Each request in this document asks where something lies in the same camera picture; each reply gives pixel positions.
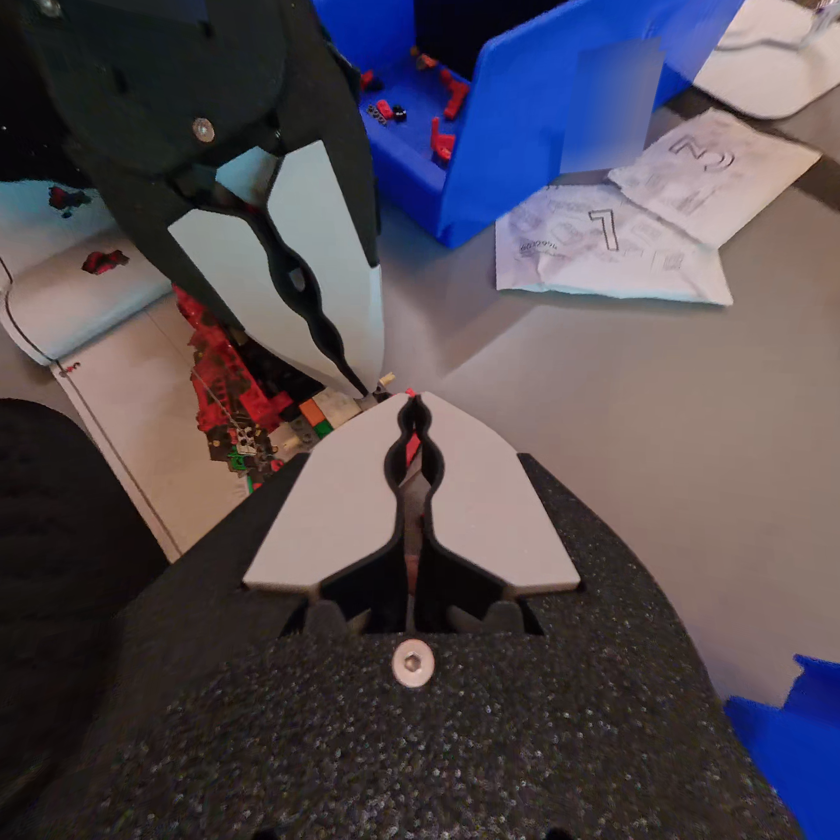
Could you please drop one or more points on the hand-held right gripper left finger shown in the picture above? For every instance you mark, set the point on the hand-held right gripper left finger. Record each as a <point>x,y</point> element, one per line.
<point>334,512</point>

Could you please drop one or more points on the blue plastic bin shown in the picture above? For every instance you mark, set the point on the blue plastic bin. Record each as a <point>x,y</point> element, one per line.
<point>787,754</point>
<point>512,131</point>

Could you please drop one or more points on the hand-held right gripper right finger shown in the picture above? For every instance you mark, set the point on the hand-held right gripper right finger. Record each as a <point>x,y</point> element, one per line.
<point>492,512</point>

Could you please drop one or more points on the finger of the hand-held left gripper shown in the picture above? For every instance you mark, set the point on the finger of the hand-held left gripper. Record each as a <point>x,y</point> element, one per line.
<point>236,275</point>
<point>341,262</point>

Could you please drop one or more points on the red toy brick car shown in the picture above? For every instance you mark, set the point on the red toy brick car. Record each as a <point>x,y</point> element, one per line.
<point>321,410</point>

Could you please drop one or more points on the loose red brick pieces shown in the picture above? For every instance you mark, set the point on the loose red brick pieces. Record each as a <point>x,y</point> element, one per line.
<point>453,98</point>

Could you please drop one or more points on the white rounded pad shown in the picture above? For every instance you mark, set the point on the white rounded pad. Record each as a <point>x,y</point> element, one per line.
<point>761,72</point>

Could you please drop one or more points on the black dimpled cushion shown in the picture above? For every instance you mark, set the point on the black dimpled cushion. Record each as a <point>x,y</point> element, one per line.
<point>59,525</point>

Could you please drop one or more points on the white printed paper bag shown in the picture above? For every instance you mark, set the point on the white printed paper bag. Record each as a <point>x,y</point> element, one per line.
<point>722,170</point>
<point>590,262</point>

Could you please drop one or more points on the white instruction booklet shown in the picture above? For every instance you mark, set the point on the white instruction booklet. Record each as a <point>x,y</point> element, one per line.
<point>131,407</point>

